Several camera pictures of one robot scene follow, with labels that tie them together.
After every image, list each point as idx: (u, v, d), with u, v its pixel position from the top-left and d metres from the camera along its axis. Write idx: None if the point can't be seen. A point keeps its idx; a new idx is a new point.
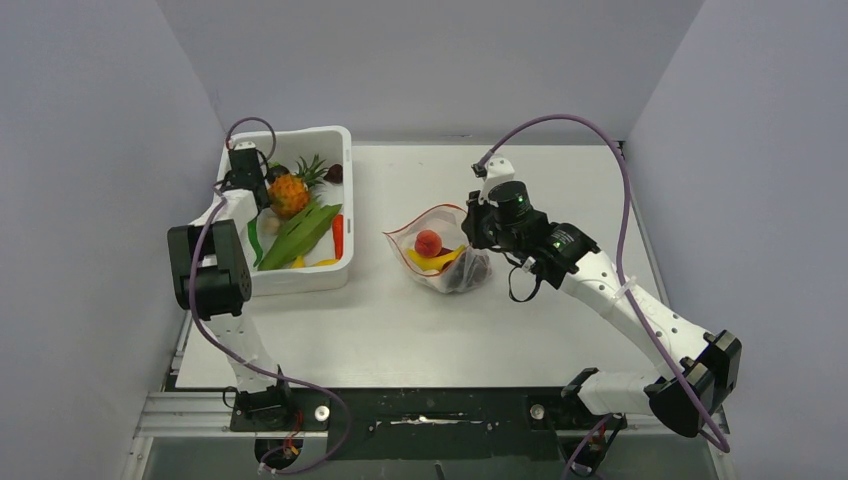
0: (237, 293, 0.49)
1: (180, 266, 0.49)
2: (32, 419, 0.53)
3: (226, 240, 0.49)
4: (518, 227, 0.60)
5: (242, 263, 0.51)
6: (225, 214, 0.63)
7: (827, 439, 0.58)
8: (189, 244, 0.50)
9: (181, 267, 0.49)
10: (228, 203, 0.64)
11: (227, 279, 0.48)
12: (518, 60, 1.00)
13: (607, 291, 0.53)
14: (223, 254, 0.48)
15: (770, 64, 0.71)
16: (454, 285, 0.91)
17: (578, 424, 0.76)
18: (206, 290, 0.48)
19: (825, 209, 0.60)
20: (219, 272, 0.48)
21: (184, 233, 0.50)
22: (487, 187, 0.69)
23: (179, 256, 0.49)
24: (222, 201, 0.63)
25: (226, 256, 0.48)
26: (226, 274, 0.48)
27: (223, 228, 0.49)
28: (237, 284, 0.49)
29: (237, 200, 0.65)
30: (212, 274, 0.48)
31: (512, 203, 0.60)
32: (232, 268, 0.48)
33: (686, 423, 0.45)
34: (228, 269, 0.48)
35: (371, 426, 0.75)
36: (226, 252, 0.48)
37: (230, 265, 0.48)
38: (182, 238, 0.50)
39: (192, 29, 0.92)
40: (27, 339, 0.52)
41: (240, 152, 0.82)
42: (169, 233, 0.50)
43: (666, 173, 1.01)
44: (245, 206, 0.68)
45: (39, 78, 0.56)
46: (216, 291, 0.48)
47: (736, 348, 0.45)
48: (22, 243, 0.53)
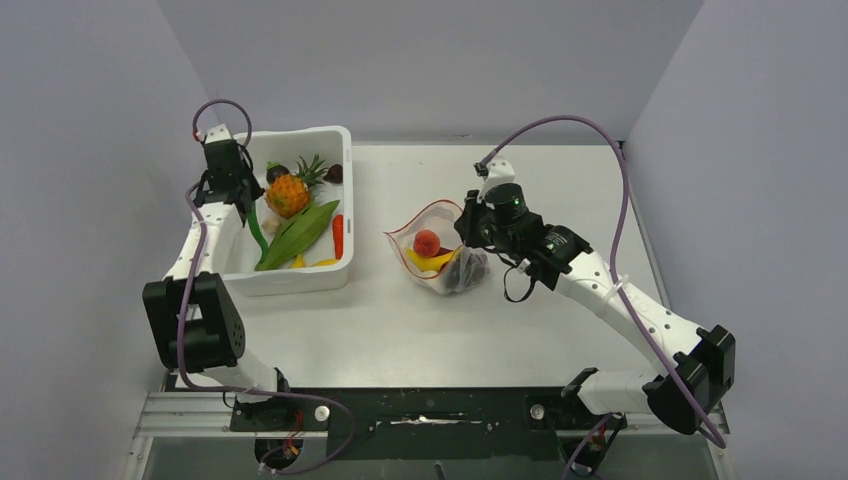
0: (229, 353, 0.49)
1: (167, 324, 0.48)
2: (31, 419, 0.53)
3: (212, 301, 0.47)
4: (512, 229, 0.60)
5: (231, 314, 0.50)
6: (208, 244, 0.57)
7: (827, 439, 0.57)
8: (170, 301, 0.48)
9: (166, 330, 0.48)
10: (208, 226, 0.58)
11: (217, 340, 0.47)
12: (518, 60, 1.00)
13: (600, 290, 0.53)
14: (210, 316, 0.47)
15: (770, 62, 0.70)
16: (452, 286, 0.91)
17: (578, 424, 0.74)
18: (197, 352, 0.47)
19: (824, 208, 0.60)
20: (209, 333, 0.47)
21: (162, 292, 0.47)
22: (488, 186, 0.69)
23: (162, 318, 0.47)
24: (203, 225, 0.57)
25: (214, 318, 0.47)
26: (216, 335, 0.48)
27: (206, 288, 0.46)
28: (229, 344, 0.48)
29: (218, 222, 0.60)
30: (201, 336, 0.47)
31: (508, 205, 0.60)
32: (222, 331, 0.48)
33: (681, 419, 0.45)
34: (219, 330, 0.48)
35: (371, 426, 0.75)
36: (214, 313, 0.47)
37: (220, 326, 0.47)
38: (161, 297, 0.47)
39: (191, 30, 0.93)
40: (26, 338, 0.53)
41: (215, 146, 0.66)
42: (143, 292, 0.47)
43: (666, 172, 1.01)
44: (228, 226, 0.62)
45: (38, 78, 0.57)
46: (208, 351, 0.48)
47: (730, 342, 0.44)
48: (21, 243, 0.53)
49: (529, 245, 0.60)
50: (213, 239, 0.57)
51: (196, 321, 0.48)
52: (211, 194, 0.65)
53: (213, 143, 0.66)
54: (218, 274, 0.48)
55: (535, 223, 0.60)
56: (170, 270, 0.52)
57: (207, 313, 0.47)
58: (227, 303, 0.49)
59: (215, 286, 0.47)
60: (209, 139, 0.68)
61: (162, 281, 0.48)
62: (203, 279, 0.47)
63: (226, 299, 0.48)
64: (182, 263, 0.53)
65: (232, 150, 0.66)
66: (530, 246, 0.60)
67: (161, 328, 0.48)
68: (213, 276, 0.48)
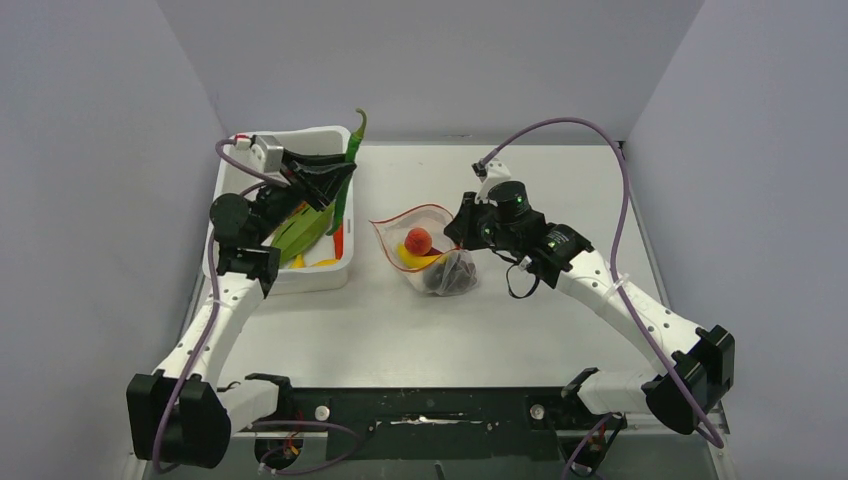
0: (204, 461, 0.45)
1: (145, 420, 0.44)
2: (32, 416, 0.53)
3: (194, 411, 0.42)
4: (515, 226, 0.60)
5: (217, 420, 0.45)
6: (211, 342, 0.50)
7: (827, 438, 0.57)
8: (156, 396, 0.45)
9: (144, 427, 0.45)
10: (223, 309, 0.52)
11: (194, 446, 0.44)
12: (518, 59, 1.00)
13: (600, 288, 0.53)
14: (190, 425, 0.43)
15: (772, 61, 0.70)
16: (434, 286, 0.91)
17: (578, 424, 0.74)
18: (173, 451, 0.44)
19: (825, 208, 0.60)
20: (184, 442, 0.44)
21: (148, 388, 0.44)
22: (488, 186, 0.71)
23: (142, 415, 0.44)
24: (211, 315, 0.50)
25: (195, 425, 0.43)
26: (192, 442, 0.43)
27: (191, 396, 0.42)
28: (205, 451, 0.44)
29: (233, 306, 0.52)
30: (177, 438, 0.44)
31: (511, 203, 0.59)
32: (198, 440, 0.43)
33: (676, 420, 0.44)
34: (194, 440, 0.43)
35: (371, 426, 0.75)
36: (194, 422, 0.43)
37: (196, 437, 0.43)
38: (143, 394, 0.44)
39: (191, 30, 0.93)
40: (28, 336, 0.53)
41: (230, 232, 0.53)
42: (130, 383, 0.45)
43: (665, 172, 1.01)
44: (245, 304, 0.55)
45: (36, 78, 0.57)
46: (181, 453, 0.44)
47: (729, 341, 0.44)
48: (23, 241, 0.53)
49: (531, 243, 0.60)
50: (220, 330, 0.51)
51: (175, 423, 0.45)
52: (240, 257, 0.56)
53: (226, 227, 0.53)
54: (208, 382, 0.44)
55: (538, 221, 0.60)
56: (163, 363, 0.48)
57: (187, 422, 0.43)
58: (213, 411, 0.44)
59: (199, 396, 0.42)
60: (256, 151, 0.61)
61: (150, 376, 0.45)
62: (193, 384, 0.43)
63: (213, 406, 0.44)
64: (178, 355, 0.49)
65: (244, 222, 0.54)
66: (533, 244, 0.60)
67: (140, 424, 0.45)
68: (202, 384, 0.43)
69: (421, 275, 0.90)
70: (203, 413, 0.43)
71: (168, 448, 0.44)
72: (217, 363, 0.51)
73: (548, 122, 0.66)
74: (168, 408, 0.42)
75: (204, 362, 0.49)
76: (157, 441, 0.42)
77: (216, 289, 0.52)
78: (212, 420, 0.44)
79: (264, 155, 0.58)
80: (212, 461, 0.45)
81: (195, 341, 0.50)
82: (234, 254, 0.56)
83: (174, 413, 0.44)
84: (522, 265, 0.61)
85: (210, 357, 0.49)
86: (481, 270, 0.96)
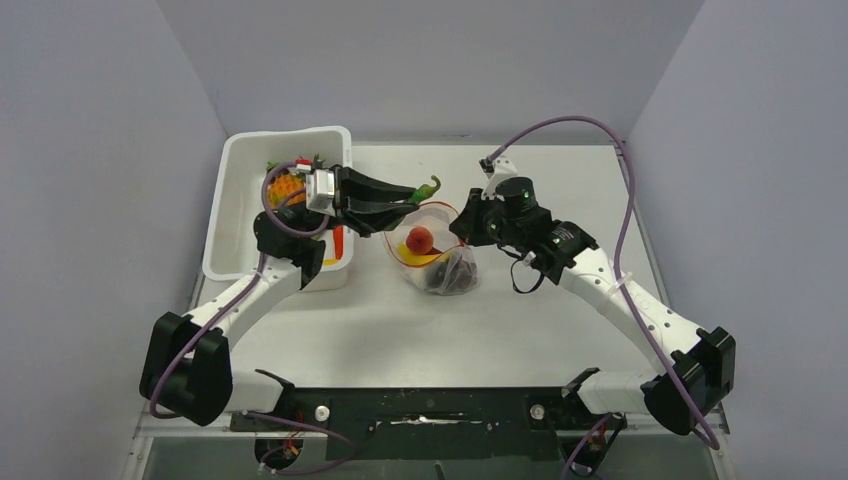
0: (197, 416, 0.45)
1: (157, 360, 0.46)
2: (32, 417, 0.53)
3: (206, 360, 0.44)
4: (521, 222, 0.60)
5: (221, 382, 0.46)
6: (241, 305, 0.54)
7: (827, 439, 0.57)
8: (175, 337, 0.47)
9: (156, 364, 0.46)
10: (260, 282, 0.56)
11: (191, 399, 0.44)
12: (518, 60, 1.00)
13: (602, 285, 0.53)
14: (195, 376, 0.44)
15: (772, 60, 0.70)
16: (434, 285, 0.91)
17: (578, 425, 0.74)
18: (170, 399, 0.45)
19: (825, 208, 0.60)
20: (184, 389, 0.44)
21: (172, 326, 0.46)
22: (493, 183, 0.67)
23: (158, 351, 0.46)
24: (249, 283, 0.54)
25: (200, 376, 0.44)
26: (191, 394, 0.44)
27: (207, 346, 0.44)
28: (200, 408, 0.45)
29: (269, 283, 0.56)
30: (179, 387, 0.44)
31: (517, 199, 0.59)
32: (197, 393, 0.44)
33: (673, 419, 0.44)
34: (194, 390, 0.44)
35: (371, 426, 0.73)
36: (200, 373, 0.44)
37: (198, 388, 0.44)
38: (168, 332, 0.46)
39: (191, 30, 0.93)
40: (28, 337, 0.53)
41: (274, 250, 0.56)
42: (161, 317, 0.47)
43: (665, 171, 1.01)
44: (277, 292, 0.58)
45: (34, 79, 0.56)
46: (176, 401, 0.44)
47: (730, 343, 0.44)
48: (23, 243, 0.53)
49: (536, 238, 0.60)
50: (253, 299, 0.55)
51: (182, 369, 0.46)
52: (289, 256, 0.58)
53: (271, 242, 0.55)
54: (226, 338, 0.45)
55: (544, 217, 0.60)
56: (194, 310, 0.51)
57: (196, 371, 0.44)
58: (222, 369, 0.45)
59: (213, 348, 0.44)
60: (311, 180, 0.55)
61: (179, 316, 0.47)
62: (212, 336, 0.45)
63: (221, 364, 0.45)
64: (209, 308, 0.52)
65: (283, 243, 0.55)
66: (538, 240, 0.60)
67: (153, 361, 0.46)
68: (220, 339, 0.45)
69: (423, 274, 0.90)
70: (212, 365, 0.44)
71: (166, 393, 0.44)
72: (238, 329, 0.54)
73: (552, 120, 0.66)
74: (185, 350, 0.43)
75: (230, 321, 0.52)
76: (162, 379, 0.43)
77: (260, 263, 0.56)
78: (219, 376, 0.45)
79: (312, 194, 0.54)
80: (203, 419, 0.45)
81: (228, 299, 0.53)
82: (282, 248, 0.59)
83: (185, 361, 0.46)
84: (527, 261, 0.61)
85: (235, 318, 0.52)
86: (481, 269, 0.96)
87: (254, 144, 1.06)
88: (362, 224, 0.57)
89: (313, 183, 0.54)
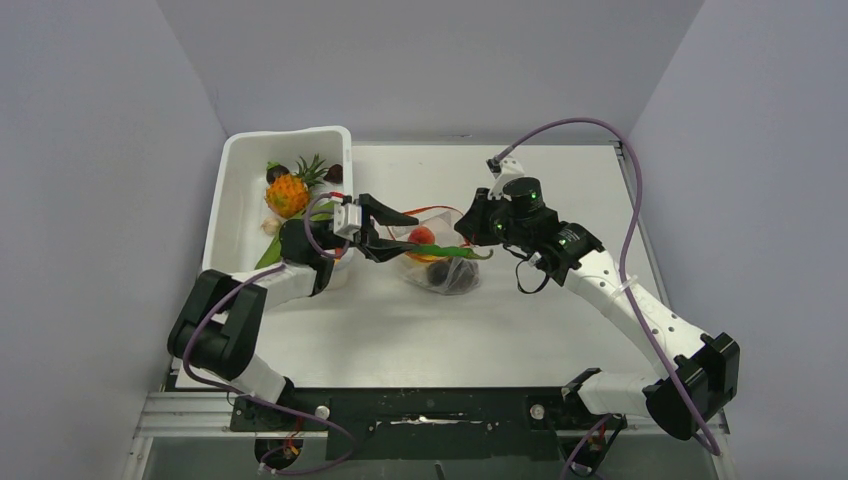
0: (224, 366, 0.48)
1: (191, 311, 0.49)
2: (32, 418, 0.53)
3: (245, 306, 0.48)
4: (528, 222, 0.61)
5: (250, 336, 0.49)
6: (272, 279, 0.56)
7: (827, 439, 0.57)
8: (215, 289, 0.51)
9: (192, 313, 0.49)
10: (283, 272, 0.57)
11: (224, 345, 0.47)
12: (518, 60, 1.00)
13: (607, 288, 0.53)
14: (231, 322, 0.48)
15: (771, 63, 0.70)
16: (435, 284, 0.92)
17: (578, 424, 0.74)
18: (204, 347, 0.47)
19: (825, 210, 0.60)
20: (218, 337, 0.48)
21: (215, 279, 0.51)
22: (502, 182, 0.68)
23: (197, 300, 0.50)
24: (278, 266, 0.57)
25: (237, 322, 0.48)
26: (223, 343, 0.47)
27: (249, 293, 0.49)
28: (228, 358, 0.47)
29: (294, 273, 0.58)
30: (212, 336, 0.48)
31: (525, 199, 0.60)
32: (232, 338, 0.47)
33: (675, 422, 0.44)
34: (228, 336, 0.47)
35: (371, 426, 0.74)
36: (235, 319, 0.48)
37: (231, 333, 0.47)
38: (209, 284, 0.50)
39: (190, 30, 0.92)
40: (28, 339, 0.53)
41: (295, 254, 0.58)
42: (202, 273, 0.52)
43: (665, 171, 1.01)
44: (300, 283, 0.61)
45: (31, 79, 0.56)
46: (207, 349, 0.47)
47: (735, 351, 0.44)
48: (23, 246, 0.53)
49: (543, 240, 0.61)
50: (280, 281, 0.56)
51: (214, 323, 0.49)
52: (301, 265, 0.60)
53: (294, 247, 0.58)
54: (265, 289, 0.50)
55: (550, 219, 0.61)
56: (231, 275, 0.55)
57: (232, 318, 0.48)
58: (255, 320, 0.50)
59: (255, 295, 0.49)
60: (345, 211, 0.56)
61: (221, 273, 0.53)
62: (251, 287, 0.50)
63: (256, 315, 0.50)
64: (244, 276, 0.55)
65: (305, 246, 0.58)
66: (544, 241, 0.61)
67: (187, 314, 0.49)
68: (258, 291, 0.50)
69: (425, 271, 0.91)
70: (250, 312, 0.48)
71: (200, 339, 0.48)
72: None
73: (563, 121, 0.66)
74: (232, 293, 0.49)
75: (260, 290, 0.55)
76: (201, 321, 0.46)
77: (286, 255, 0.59)
78: (251, 326, 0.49)
79: (343, 223, 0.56)
80: (230, 371, 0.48)
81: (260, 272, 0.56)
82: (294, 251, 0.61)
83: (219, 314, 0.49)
84: (532, 261, 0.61)
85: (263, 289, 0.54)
86: (481, 269, 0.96)
87: (255, 145, 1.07)
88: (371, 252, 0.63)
89: (344, 212, 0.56)
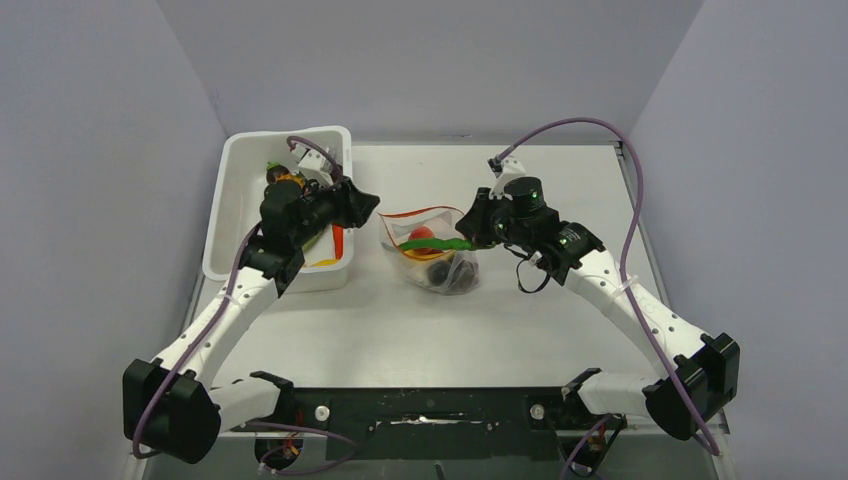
0: (185, 455, 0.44)
1: (131, 412, 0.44)
2: (33, 419, 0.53)
3: (180, 405, 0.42)
4: (528, 221, 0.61)
5: (203, 420, 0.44)
6: (215, 337, 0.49)
7: (827, 440, 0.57)
8: (148, 383, 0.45)
9: (133, 412, 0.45)
10: (231, 303, 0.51)
11: (175, 443, 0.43)
12: (518, 60, 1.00)
13: (607, 287, 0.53)
14: (174, 420, 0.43)
15: (771, 63, 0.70)
16: (436, 284, 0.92)
17: (578, 424, 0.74)
18: (156, 445, 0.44)
19: (824, 210, 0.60)
20: (165, 437, 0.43)
21: (143, 374, 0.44)
22: (502, 181, 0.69)
23: (132, 399, 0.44)
24: (224, 299, 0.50)
25: (177, 420, 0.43)
26: (174, 440, 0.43)
27: (180, 391, 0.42)
28: (184, 448, 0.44)
29: (243, 302, 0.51)
30: (158, 435, 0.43)
31: (526, 198, 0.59)
32: (180, 438, 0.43)
33: (675, 423, 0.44)
34: (176, 436, 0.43)
35: (371, 426, 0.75)
36: (176, 419, 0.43)
37: (177, 433, 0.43)
38: (138, 382, 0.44)
39: (191, 30, 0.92)
40: (29, 339, 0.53)
41: (275, 216, 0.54)
42: (130, 368, 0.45)
43: (666, 171, 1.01)
44: (257, 305, 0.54)
45: (31, 80, 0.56)
46: (162, 447, 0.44)
47: (735, 350, 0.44)
48: (23, 245, 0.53)
49: (543, 239, 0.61)
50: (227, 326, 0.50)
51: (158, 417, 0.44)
52: (261, 251, 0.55)
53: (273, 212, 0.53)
54: (199, 379, 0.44)
55: (551, 218, 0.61)
56: (162, 353, 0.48)
57: (173, 417, 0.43)
58: (201, 408, 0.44)
59: (188, 393, 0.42)
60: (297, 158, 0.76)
61: (149, 363, 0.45)
62: (182, 381, 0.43)
63: (200, 403, 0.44)
64: (179, 346, 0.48)
65: (288, 206, 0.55)
66: (544, 240, 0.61)
67: (129, 413, 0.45)
68: (194, 381, 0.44)
69: (425, 271, 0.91)
70: (188, 410, 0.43)
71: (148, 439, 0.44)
72: (217, 360, 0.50)
73: (566, 121, 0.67)
74: (155, 398, 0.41)
75: (203, 356, 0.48)
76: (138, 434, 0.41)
77: (228, 283, 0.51)
78: (197, 416, 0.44)
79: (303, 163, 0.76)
80: (193, 455, 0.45)
81: (198, 333, 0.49)
82: (256, 249, 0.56)
83: (160, 407, 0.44)
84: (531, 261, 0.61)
85: (208, 353, 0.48)
86: (481, 269, 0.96)
87: (255, 145, 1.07)
88: (355, 213, 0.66)
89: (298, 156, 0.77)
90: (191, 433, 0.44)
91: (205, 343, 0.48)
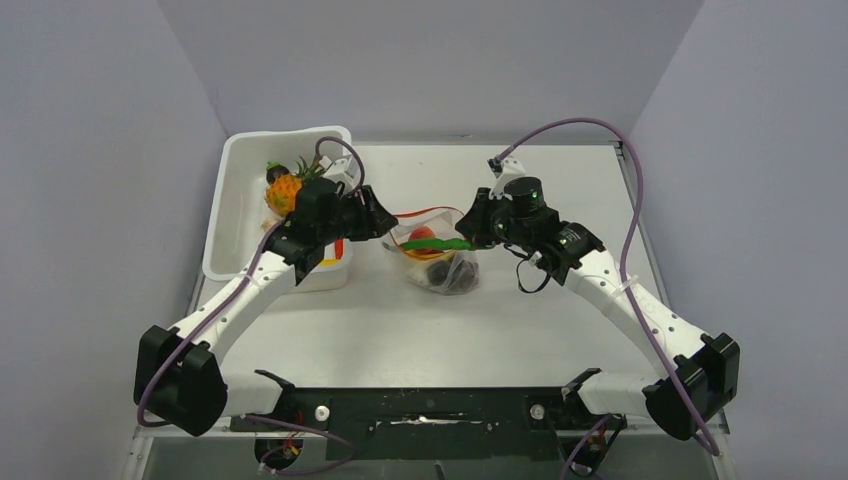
0: (190, 427, 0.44)
1: (142, 377, 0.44)
2: (33, 418, 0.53)
3: (190, 375, 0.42)
4: (528, 222, 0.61)
5: (210, 394, 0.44)
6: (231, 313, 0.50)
7: (827, 440, 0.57)
8: (162, 350, 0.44)
9: (144, 377, 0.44)
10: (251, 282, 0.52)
11: (181, 413, 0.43)
12: (517, 60, 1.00)
13: (607, 287, 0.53)
14: (183, 390, 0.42)
15: (771, 63, 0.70)
16: (435, 284, 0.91)
17: (578, 424, 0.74)
18: (162, 413, 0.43)
19: (823, 211, 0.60)
20: (172, 406, 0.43)
21: (158, 341, 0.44)
22: (503, 180, 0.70)
23: (145, 365, 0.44)
24: (246, 278, 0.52)
25: (186, 389, 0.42)
26: (180, 410, 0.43)
27: (193, 361, 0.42)
28: (190, 421, 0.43)
29: (265, 282, 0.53)
30: (166, 403, 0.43)
31: (525, 198, 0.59)
32: (189, 409, 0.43)
33: (675, 423, 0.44)
34: (181, 406, 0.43)
35: (371, 426, 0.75)
36: (185, 389, 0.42)
37: (184, 404, 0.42)
38: (152, 349, 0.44)
39: (191, 30, 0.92)
40: (29, 339, 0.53)
41: (309, 203, 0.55)
42: (147, 333, 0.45)
43: (666, 171, 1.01)
44: (272, 293, 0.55)
45: (31, 80, 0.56)
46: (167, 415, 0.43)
47: (735, 350, 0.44)
48: (22, 245, 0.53)
49: (543, 239, 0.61)
50: (243, 305, 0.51)
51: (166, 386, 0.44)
52: (284, 238, 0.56)
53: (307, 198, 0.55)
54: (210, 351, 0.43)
55: (551, 219, 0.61)
56: (180, 322, 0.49)
57: (183, 386, 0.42)
58: (211, 382, 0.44)
59: (200, 363, 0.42)
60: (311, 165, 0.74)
61: (166, 330, 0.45)
62: (196, 352, 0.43)
63: (209, 377, 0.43)
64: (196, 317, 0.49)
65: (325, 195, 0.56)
66: (544, 240, 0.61)
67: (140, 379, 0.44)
68: (207, 352, 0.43)
69: (425, 271, 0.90)
70: (198, 381, 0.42)
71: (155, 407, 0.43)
72: (227, 340, 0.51)
73: (565, 122, 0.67)
74: (168, 364, 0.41)
75: (217, 330, 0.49)
76: (145, 400, 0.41)
77: (250, 264, 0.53)
78: (205, 389, 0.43)
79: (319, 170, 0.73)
80: (198, 428, 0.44)
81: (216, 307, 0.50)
82: (279, 236, 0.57)
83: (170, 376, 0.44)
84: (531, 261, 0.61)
85: (223, 328, 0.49)
86: (481, 269, 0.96)
87: (255, 145, 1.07)
88: (375, 221, 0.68)
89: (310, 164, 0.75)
90: (198, 407, 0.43)
91: (221, 318, 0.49)
